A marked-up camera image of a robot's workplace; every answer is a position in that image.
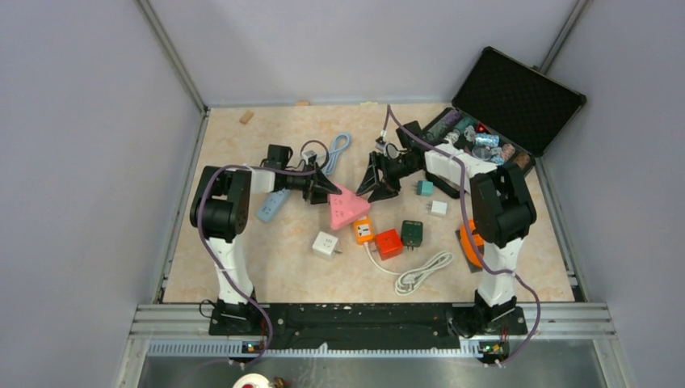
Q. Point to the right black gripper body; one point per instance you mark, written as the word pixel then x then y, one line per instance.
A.
pixel 393 170

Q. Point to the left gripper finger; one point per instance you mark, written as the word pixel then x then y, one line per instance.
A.
pixel 318 198
pixel 322 186

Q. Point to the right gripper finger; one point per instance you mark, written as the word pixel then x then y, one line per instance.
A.
pixel 371 179
pixel 386 190

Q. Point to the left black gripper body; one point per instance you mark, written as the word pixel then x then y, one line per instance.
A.
pixel 304 183

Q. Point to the pink triangular power strip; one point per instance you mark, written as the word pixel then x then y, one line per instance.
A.
pixel 346 208

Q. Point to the orange power strip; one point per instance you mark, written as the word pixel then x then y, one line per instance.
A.
pixel 363 229

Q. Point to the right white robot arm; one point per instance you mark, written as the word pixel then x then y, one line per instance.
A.
pixel 502 208

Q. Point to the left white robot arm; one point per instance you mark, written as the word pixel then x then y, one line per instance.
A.
pixel 221 205

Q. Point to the teal plug adapter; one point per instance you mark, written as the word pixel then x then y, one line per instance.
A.
pixel 424 188

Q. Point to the white plug adapter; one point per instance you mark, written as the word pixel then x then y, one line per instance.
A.
pixel 438 208

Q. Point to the white cube socket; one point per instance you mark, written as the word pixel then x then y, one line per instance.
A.
pixel 326 245

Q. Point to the small wooden block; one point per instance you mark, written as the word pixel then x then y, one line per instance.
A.
pixel 246 117

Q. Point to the green cube socket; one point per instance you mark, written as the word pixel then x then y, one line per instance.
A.
pixel 411 234

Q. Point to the red cube socket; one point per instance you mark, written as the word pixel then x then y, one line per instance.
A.
pixel 388 244

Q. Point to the black open case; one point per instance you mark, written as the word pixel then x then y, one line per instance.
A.
pixel 503 102

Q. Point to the grey mat under toy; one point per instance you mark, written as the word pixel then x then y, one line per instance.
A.
pixel 468 252

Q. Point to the red white emergency button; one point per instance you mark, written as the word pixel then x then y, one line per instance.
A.
pixel 254 380

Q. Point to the blue power strip with cable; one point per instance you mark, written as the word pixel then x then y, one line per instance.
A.
pixel 327 157

